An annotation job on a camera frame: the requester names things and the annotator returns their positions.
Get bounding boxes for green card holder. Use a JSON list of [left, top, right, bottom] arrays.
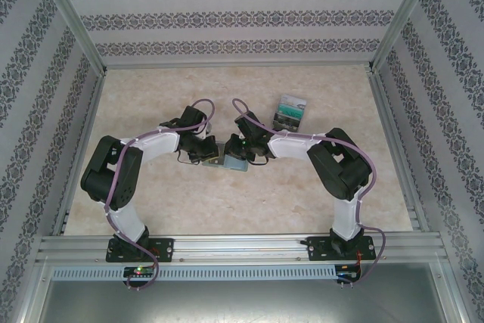
[[201, 140, 250, 172]]

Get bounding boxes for clear plastic card box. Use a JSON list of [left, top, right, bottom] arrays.
[[271, 93, 307, 133]]

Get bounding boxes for pale blue card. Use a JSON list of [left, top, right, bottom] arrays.
[[226, 156, 249, 171]]

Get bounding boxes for dark printed card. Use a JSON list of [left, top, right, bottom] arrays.
[[272, 113, 302, 131]]

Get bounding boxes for teal card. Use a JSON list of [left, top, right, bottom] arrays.
[[278, 105, 304, 118]]

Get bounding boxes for grey picture card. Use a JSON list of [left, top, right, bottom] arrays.
[[279, 94, 307, 108]]

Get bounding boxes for left circuit board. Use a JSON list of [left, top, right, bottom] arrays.
[[123, 266, 155, 278]]

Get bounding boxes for circuit board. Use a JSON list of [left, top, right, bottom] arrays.
[[123, 266, 155, 278], [337, 264, 360, 282]]

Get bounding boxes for grey metal panel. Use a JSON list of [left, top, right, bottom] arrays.
[[36, 279, 451, 323]]

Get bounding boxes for right circuit board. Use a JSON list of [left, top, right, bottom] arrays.
[[337, 264, 360, 282]]

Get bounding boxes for aluminium mounting rail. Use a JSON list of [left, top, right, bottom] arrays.
[[36, 234, 443, 263]]

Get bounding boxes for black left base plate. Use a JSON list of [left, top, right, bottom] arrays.
[[105, 238, 175, 263]]

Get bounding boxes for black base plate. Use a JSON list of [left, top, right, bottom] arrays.
[[105, 238, 175, 263], [306, 235, 377, 262]]

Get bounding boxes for aluminium side rail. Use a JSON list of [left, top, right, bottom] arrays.
[[51, 71, 109, 236], [368, 71, 430, 232]]

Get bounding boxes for slotted grey cable duct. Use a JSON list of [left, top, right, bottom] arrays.
[[51, 265, 337, 281]]

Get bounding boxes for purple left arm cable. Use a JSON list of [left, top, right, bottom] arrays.
[[104, 98, 219, 290]]

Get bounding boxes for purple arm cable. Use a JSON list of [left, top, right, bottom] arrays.
[[104, 98, 219, 290], [231, 98, 386, 286]]

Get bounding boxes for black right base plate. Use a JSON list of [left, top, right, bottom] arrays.
[[306, 235, 377, 262]]

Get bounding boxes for aluminium frame post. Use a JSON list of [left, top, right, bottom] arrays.
[[29, 0, 107, 74], [367, 0, 443, 73]]

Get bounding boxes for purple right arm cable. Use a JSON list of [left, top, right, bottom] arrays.
[[231, 98, 386, 286]]

